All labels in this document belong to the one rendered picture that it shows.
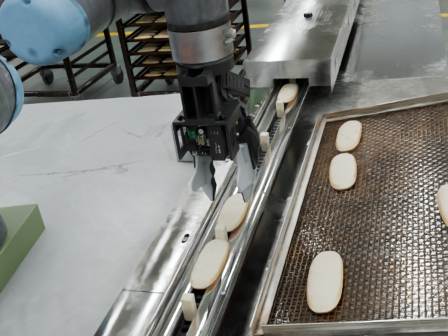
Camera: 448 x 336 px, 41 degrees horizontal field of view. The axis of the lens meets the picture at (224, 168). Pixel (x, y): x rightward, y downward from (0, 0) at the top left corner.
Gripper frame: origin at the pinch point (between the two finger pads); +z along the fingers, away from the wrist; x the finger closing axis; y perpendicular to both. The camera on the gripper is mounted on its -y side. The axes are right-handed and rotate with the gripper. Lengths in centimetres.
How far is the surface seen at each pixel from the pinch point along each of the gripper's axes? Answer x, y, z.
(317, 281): 15.2, 20.1, -1.8
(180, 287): -2.3, 16.4, 4.0
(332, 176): 14.1, -2.0, -1.5
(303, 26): -1, -68, -3
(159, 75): -112, -227, 67
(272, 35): -7, -63, -3
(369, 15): 11, -112, 8
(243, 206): 1.5, -0.7, 3.1
